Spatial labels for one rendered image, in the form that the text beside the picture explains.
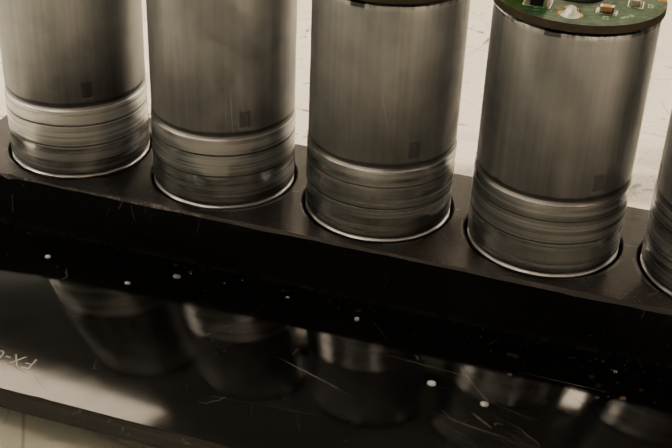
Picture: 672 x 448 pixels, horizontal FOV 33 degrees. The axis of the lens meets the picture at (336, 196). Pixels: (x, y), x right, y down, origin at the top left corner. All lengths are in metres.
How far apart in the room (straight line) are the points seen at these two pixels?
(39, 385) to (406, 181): 0.06
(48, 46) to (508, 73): 0.07
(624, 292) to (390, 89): 0.05
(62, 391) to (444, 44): 0.07
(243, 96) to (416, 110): 0.03
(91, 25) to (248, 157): 0.03
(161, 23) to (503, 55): 0.05
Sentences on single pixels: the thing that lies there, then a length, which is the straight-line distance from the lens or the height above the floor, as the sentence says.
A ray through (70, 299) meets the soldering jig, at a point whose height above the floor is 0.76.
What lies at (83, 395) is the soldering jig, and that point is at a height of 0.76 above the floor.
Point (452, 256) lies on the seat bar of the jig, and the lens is 0.18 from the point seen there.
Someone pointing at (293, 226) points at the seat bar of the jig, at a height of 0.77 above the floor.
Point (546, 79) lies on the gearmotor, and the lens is 0.16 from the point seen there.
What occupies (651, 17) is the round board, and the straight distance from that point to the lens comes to 0.17.
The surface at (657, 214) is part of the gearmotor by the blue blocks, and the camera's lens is 0.18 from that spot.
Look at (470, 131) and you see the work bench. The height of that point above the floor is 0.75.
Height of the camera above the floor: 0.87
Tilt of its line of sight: 30 degrees down
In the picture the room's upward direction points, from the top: 2 degrees clockwise
